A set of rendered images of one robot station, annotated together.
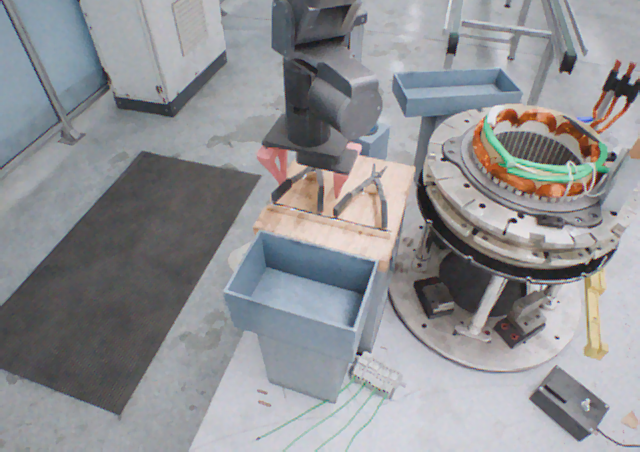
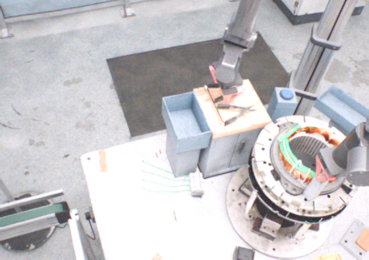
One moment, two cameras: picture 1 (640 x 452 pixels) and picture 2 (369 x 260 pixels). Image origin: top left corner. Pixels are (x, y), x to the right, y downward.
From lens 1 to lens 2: 0.71 m
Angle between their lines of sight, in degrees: 31
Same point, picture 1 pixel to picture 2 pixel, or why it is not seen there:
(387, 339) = (217, 181)
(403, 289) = (244, 173)
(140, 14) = not seen: outside the picture
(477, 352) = (237, 217)
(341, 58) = (233, 54)
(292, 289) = (189, 120)
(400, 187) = (254, 121)
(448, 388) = (213, 215)
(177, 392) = not seen: hidden behind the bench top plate
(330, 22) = (238, 40)
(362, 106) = (225, 72)
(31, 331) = (134, 74)
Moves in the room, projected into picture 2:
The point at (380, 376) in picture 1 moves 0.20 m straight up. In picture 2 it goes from (195, 183) to (201, 152)
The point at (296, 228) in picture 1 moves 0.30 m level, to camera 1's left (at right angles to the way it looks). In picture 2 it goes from (203, 101) to (152, 47)
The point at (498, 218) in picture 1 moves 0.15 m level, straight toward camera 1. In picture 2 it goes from (261, 156) to (208, 159)
